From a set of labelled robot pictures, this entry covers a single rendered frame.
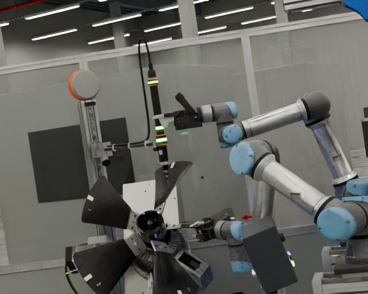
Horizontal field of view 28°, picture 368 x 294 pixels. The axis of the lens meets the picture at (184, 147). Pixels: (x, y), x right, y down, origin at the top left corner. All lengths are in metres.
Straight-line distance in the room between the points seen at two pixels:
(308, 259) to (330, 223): 1.40
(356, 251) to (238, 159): 0.53
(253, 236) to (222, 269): 1.60
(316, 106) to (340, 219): 0.72
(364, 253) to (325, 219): 0.21
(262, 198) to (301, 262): 1.11
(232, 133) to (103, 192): 0.67
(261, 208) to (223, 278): 1.11
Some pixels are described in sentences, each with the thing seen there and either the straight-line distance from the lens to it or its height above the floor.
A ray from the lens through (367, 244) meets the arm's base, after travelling 2.63.
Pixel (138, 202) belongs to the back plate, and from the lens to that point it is 3.51.
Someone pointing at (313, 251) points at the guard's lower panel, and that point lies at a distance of 3.88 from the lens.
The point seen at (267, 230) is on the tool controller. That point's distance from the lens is 2.29.
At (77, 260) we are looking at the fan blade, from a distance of 3.09.
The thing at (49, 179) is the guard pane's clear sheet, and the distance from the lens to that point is 3.95.
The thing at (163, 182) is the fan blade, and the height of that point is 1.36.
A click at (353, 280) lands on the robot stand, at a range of 2.66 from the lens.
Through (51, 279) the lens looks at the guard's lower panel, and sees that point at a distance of 4.01.
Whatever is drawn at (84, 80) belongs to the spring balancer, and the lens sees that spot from 3.73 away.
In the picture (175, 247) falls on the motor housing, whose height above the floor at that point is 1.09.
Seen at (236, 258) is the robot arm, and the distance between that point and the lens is 2.79.
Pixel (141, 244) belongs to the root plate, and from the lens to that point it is 3.14.
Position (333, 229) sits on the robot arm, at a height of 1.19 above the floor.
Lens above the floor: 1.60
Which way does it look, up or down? 2 degrees down
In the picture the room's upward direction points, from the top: 8 degrees counter-clockwise
